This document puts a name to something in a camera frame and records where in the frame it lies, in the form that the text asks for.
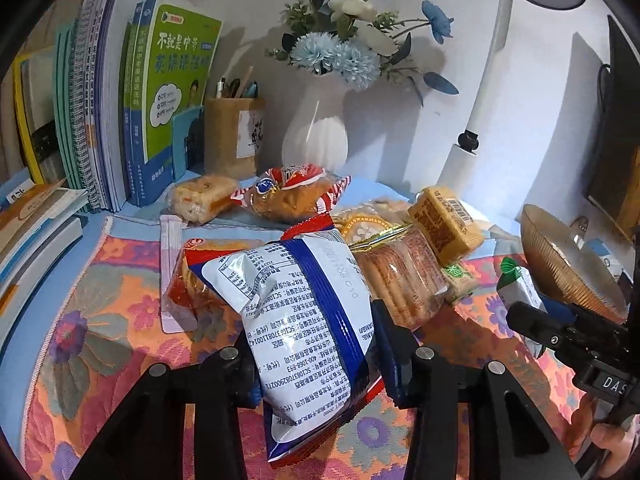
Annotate white desk lamp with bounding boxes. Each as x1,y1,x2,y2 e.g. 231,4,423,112
437,0,586,197

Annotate flat book stack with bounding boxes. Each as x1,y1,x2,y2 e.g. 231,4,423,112
0,169,88,341

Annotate amber ribbed glass bowl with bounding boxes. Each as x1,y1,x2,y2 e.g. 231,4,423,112
521,204,628,324

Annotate orange biscuit packet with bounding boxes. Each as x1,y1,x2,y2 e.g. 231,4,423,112
168,237,262,310

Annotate small blue card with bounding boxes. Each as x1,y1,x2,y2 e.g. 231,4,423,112
171,106,204,180

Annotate round cracker bag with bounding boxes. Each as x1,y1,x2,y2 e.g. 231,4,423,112
331,198,410,245

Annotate brown wafer biscuit packet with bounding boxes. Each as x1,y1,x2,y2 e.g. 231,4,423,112
408,186,484,266

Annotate floral woven table cloth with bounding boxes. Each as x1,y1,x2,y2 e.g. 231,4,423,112
18,219,582,479

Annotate blue white red chip bag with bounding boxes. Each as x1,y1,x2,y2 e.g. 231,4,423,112
190,220,382,465

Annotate upright book row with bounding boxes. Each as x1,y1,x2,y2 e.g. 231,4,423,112
12,0,144,212

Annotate green grammar book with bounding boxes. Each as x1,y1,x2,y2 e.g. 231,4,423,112
122,0,222,207

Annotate blue white artificial flowers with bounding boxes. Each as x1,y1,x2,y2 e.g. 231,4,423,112
266,0,459,99

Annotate white green snack packet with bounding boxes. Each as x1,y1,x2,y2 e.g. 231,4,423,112
496,256,549,360

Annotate white ribbed vase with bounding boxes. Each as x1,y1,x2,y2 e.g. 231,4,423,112
281,72,348,172

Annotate person's right hand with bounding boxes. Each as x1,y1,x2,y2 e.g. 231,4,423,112
564,393,639,479

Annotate red white bread bag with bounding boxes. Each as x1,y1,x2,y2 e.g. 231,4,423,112
230,164,352,226

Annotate long cracker sleeve packet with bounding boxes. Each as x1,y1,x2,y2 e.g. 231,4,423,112
350,224,449,330

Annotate dark wall frame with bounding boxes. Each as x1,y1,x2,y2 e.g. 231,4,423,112
586,18,639,240

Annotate green label square pastry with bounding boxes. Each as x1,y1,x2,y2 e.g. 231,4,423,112
442,262,480,304

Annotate bamboo pen holder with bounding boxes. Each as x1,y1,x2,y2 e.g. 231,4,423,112
204,66,266,180

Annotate orange label sponge cake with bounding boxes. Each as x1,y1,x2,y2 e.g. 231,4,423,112
168,174,240,226

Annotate lilac stick sachet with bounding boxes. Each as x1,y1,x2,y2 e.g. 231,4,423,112
160,214,198,334

